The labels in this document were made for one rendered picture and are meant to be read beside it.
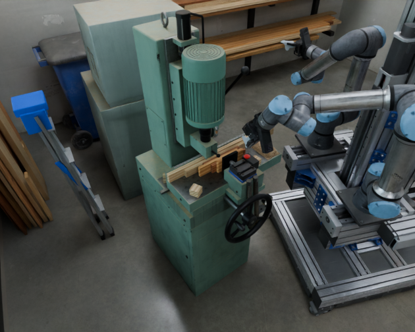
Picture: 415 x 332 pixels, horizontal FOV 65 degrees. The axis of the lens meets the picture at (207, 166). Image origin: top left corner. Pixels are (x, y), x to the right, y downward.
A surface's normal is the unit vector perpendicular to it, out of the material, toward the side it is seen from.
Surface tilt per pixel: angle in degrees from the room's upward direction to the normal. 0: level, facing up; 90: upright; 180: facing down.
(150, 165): 0
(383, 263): 0
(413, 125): 83
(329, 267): 0
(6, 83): 90
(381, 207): 98
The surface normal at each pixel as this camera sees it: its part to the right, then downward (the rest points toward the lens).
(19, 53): 0.46, 0.59
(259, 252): -0.01, -0.74
